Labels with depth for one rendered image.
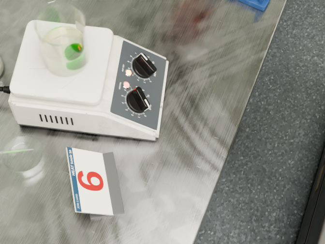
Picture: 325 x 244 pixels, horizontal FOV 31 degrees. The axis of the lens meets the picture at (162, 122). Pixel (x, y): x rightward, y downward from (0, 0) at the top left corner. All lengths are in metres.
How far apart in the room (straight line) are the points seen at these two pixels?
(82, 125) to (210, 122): 0.18
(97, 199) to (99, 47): 0.20
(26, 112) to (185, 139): 0.22
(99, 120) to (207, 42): 0.23
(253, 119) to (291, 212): 0.29
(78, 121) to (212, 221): 0.85
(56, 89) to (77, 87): 0.03
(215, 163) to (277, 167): 0.86
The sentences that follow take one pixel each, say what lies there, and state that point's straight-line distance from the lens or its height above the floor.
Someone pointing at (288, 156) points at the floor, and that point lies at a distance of 1.69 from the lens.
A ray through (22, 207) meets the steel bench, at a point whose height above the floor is 0.75.
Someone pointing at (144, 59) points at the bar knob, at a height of 0.82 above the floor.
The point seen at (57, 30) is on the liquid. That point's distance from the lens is 0.78.
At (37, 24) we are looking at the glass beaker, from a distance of 0.74.
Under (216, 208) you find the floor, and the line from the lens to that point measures 1.59.
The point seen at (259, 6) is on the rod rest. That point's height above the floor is 0.76.
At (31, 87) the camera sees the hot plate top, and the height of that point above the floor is 0.84.
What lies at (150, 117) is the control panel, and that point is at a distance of 0.80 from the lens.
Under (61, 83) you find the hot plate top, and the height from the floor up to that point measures 0.84.
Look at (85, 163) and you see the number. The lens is 0.78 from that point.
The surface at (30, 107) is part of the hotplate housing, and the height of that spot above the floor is 0.81.
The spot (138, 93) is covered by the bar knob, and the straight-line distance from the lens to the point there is 0.78.
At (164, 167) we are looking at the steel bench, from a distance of 0.80.
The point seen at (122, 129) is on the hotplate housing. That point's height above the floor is 0.79.
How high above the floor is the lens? 1.48
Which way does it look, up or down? 62 degrees down
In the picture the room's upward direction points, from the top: 4 degrees clockwise
